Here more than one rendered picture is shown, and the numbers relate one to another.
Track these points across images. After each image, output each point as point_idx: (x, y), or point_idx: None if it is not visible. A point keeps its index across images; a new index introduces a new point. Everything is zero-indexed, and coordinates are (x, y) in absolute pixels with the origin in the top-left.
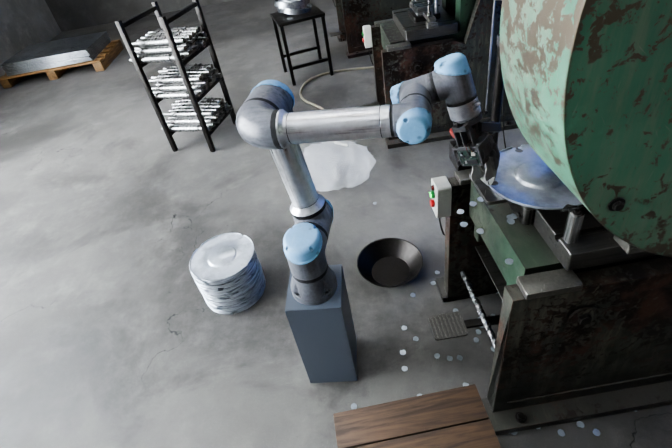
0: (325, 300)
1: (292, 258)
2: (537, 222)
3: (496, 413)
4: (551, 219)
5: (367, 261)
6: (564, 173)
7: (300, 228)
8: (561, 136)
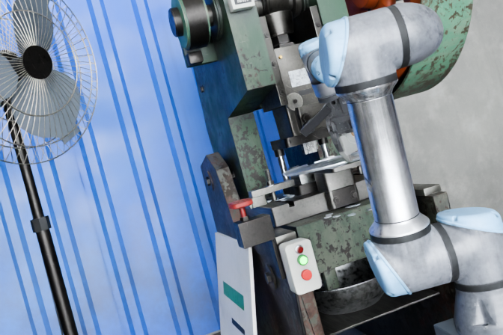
0: None
1: (502, 223)
2: (360, 192)
3: None
4: (363, 179)
5: None
6: None
7: (452, 213)
8: None
